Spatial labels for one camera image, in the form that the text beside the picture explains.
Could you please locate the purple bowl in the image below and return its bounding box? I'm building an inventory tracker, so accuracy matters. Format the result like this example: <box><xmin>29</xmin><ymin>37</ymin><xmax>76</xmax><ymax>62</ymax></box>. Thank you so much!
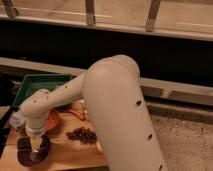
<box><xmin>17</xmin><ymin>135</ymin><xmax>51</xmax><ymax>167</ymax></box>

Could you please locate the yellow round fruit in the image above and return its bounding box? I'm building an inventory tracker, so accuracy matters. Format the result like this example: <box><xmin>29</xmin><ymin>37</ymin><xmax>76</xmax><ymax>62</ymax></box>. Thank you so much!
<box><xmin>96</xmin><ymin>141</ymin><xmax>103</xmax><ymax>152</ymax></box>

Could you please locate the red chili pepper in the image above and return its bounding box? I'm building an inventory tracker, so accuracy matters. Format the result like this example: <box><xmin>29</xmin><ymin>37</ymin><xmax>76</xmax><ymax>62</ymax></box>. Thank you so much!
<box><xmin>65</xmin><ymin>109</ymin><xmax>86</xmax><ymax>121</ymax></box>

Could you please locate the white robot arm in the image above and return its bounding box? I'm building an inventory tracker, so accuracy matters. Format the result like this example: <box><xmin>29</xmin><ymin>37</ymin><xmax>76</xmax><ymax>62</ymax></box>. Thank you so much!
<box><xmin>20</xmin><ymin>55</ymin><xmax>168</xmax><ymax>171</ymax></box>

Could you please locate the orange bowl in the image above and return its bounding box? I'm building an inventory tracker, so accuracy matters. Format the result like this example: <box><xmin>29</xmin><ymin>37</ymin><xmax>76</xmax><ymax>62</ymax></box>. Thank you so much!
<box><xmin>47</xmin><ymin>110</ymin><xmax>60</xmax><ymax>131</ymax></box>

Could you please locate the bunch of dark grapes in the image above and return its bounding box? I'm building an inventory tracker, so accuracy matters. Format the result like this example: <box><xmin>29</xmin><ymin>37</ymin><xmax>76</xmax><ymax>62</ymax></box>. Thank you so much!
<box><xmin>66</xmin><ymin>127</ymin><xmax>97</xmax><ymax>144</ymax></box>

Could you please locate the crumpled white cloth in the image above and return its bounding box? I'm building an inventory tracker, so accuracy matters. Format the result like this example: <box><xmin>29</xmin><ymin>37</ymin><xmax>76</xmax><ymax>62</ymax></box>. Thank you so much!
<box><xmin>9</xmin><ymin>111</ymin><xmax>26</xmax><ymax>130</ymax></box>

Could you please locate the green plastic tray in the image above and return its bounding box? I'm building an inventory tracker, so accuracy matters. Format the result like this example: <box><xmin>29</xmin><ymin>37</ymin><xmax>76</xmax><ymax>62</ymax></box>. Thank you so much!
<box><xmin>12</xmin><ymin>74</ymin><xmax>73</xmax><ymax>108</ymax></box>

